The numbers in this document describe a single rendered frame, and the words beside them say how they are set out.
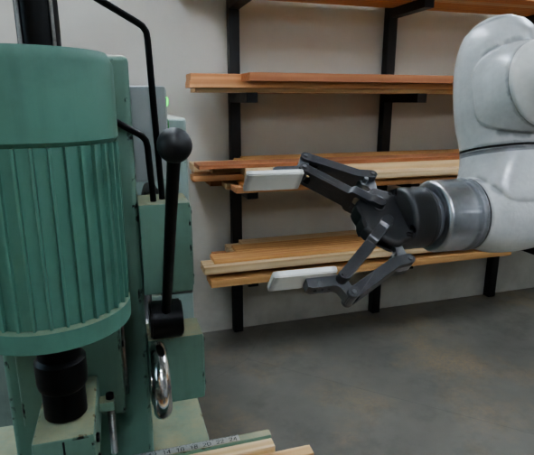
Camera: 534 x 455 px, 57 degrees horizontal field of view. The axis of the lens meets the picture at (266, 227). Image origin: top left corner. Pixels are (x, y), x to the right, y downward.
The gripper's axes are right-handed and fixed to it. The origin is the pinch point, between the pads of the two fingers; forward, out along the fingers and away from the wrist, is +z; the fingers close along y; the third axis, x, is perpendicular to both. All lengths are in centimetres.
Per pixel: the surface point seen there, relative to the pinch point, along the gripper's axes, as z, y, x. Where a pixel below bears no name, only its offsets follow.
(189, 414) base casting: 4, -1, -67
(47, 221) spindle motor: 22.3, 1.8, 0.9
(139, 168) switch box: 11.9, 29.0, -21.5
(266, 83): -57, 160, -106
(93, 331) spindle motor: 19.0, -5.8, -9.2
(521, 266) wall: -284, 112, -240
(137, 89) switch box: 11.5, 37.4, -11.6
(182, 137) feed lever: 9.3, 4.5, 9.4
